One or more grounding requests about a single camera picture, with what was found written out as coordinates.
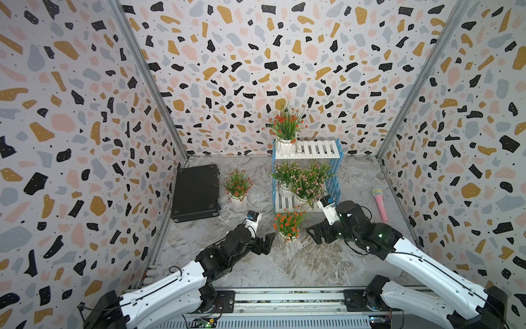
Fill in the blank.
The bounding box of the red flower pot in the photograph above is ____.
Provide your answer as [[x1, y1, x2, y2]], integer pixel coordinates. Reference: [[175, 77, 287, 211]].
[[223, 169, 253, 206], [273, 209, 307, 241], [264, 101, 306, 158]]

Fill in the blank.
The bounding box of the pink flower pot front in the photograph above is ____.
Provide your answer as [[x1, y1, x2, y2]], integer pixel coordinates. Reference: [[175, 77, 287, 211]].
[[292, 170, 324, 208]]

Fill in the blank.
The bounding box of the pink flower pot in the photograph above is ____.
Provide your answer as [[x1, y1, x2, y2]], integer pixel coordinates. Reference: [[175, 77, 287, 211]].
[[292, 170, 324, 208], [307, 161, 334, 193], [272, 161, 303, 198]]

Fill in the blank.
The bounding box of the pink flower pot back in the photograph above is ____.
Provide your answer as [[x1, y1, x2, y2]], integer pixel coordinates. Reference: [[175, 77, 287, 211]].
[[272, 161, 303, 198]]

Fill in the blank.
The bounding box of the blue white wooden rack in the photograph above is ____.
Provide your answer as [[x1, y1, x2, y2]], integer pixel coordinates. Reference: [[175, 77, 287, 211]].
[[272, 139, 344, 212]]

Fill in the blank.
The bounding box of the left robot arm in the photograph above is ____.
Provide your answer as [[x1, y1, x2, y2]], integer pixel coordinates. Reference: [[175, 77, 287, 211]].
[[83, 221, 275, 328]]

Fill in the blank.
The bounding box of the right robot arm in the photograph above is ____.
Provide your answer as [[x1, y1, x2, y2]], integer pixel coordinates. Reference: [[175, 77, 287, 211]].
[[306, 195, 508, 328]]

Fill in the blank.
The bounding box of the pink toy microphone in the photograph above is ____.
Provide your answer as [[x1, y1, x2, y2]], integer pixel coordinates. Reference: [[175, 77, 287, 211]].
[[371, 186, 388, 223]]

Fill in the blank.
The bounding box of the black case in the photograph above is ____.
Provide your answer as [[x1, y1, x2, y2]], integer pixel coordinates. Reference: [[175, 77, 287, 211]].
[[171, 164, 221, 223]]

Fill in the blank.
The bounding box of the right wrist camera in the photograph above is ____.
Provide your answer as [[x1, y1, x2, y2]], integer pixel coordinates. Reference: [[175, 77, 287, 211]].
[[317, 195, 340, 226]]

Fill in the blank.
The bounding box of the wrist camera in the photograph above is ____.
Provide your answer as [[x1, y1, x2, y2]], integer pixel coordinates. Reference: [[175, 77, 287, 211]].
[[317, 195, 340, 226], [244, 211, 261, 239]]

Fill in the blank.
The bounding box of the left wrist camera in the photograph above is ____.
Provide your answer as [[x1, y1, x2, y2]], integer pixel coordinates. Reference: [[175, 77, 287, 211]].
[[244, 211, 261, 239]]

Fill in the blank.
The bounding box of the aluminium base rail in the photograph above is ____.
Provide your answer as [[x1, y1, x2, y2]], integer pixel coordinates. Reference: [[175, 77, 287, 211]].
[[112, 287, 457, 329]]

